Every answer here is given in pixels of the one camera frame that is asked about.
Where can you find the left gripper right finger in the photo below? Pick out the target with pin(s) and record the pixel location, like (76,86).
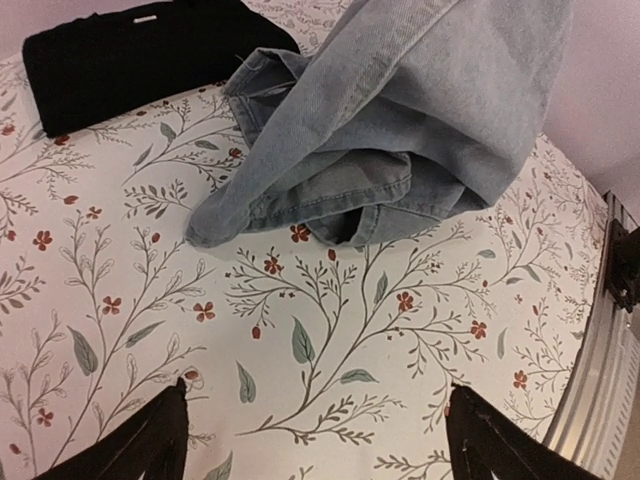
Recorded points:
(485,444)

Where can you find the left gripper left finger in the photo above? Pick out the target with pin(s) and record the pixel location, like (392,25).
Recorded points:
(151,444)

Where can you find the blue denim garment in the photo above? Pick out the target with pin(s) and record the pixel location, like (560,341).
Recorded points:
(409,113)

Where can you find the black t-shirt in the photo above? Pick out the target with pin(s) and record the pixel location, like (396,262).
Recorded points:
(92,69)

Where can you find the floral patterned table mat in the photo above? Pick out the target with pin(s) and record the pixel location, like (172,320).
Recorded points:
(300,362)

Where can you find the front aluminium rail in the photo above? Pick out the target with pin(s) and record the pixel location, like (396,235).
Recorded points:
(591,423)

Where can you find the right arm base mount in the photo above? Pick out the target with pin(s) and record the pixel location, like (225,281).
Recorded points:
(622,273)

